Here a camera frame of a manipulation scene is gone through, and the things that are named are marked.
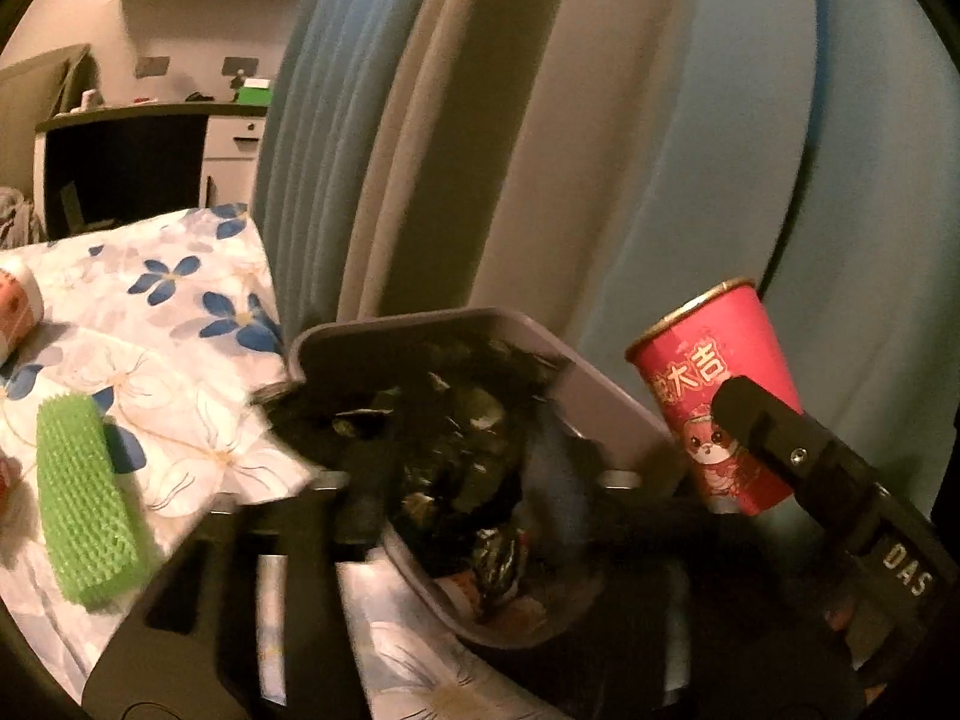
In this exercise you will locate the floral bed sheet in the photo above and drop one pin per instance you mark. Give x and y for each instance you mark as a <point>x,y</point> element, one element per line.
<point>187,390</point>

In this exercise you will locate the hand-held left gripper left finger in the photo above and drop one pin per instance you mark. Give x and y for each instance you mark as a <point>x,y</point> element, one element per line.
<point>360,487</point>

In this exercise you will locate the green foam net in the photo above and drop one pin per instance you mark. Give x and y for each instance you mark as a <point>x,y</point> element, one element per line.
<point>82,502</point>

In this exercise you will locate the grey wall socket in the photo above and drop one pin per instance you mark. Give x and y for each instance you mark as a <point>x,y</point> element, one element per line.
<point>240,66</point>
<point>154,66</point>

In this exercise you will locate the red paper cup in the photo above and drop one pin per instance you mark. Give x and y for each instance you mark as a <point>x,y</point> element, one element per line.
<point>697,360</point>

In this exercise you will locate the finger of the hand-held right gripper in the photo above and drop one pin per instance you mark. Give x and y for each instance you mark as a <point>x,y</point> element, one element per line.
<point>780,442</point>

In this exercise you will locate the dark desk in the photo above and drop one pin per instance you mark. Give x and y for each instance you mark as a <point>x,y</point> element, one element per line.
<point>127,165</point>

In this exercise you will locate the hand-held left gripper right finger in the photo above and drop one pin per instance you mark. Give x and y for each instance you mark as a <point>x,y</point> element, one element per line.
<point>559,472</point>

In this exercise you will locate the grey striped duvet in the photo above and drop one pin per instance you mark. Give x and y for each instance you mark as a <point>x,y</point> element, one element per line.
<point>13,214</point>

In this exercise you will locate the white drawer cabinet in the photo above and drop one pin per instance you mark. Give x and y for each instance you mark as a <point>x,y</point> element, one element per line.
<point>232,157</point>

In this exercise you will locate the white apple print paper cup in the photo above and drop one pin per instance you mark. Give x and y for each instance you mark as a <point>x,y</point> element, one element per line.
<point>15,307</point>

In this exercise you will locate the green box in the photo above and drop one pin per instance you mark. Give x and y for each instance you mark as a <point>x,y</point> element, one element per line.
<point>253,92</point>

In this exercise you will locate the grey plastic bin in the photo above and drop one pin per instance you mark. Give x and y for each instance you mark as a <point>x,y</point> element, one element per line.
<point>600,405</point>

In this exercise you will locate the blue and grey curtain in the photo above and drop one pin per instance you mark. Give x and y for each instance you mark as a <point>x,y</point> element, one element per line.
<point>675,127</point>

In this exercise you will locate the black plastic bag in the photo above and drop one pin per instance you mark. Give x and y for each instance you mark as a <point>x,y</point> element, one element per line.
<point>450,420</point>

